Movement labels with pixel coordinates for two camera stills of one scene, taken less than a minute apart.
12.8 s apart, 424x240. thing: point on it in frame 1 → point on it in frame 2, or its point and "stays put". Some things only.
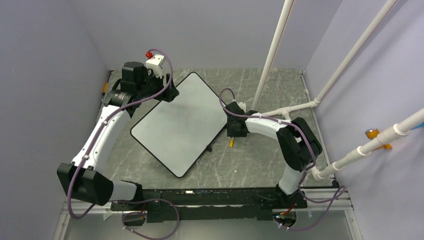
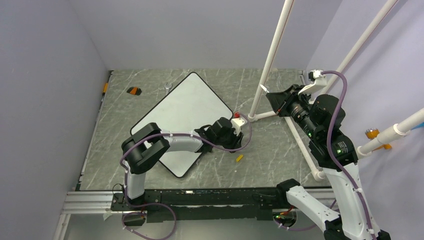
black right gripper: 231,132 → 280,101
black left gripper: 159,81 → 236,140
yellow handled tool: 105,87 stays put
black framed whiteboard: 177,132 stays put
